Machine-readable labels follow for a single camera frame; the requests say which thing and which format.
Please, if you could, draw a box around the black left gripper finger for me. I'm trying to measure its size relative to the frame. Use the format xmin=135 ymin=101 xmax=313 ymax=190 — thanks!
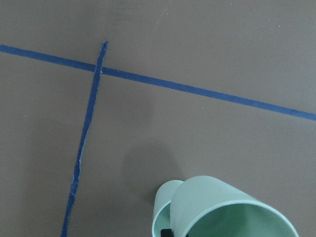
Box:
xmin=160 ymin=229 xmax=172 ymax=237

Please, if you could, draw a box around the mint green cup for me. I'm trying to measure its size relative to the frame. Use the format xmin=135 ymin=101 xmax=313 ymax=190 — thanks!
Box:
xmin=151 ymin=180 xmax=183 ymax=237
xmin=170 ymin=176 xmax=298 ymax=237

